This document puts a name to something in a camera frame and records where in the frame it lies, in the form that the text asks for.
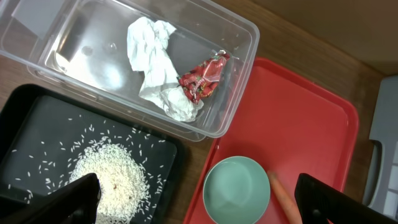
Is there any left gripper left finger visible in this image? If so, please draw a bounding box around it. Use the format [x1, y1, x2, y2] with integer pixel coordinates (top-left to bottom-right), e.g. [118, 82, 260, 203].
[1, 173, 101, 224]

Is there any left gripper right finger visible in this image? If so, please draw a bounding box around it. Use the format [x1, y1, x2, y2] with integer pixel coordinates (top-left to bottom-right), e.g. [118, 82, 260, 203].
[294, 173, 397, 224]

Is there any white rice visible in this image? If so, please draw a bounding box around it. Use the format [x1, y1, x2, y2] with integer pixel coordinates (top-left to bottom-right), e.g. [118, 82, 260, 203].
[7, 114, 167, 224]

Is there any green bowl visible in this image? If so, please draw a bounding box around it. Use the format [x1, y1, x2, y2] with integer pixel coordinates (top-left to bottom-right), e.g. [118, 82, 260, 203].
[203, 156, 271, 224]

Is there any red snack wrapper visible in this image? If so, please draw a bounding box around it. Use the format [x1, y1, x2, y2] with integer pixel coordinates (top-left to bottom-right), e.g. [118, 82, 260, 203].
[177, 50, 230, 105]

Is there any white napkin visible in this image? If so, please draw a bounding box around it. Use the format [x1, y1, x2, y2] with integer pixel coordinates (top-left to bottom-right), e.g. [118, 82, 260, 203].
[127, 17, 204, 122]

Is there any grey dishwasher rack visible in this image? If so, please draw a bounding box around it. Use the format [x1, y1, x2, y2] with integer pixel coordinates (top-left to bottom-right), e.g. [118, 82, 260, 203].
[363, 75, 397, 220]

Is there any black waste tray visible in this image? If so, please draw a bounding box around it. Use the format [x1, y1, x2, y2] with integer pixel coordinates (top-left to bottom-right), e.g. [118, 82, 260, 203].
[1, 84, 185, 224]

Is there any orange carrot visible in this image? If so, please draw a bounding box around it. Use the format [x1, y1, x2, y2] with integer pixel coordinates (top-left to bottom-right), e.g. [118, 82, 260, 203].
[267, 170, 303, 224]

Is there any red serving tray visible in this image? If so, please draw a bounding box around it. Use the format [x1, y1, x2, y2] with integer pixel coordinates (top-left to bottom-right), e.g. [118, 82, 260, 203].
[182, 57, 360, 224]

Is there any clear plastic bin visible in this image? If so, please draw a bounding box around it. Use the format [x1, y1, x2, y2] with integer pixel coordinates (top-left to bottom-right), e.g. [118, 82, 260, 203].
[1, 0, 260, 141]

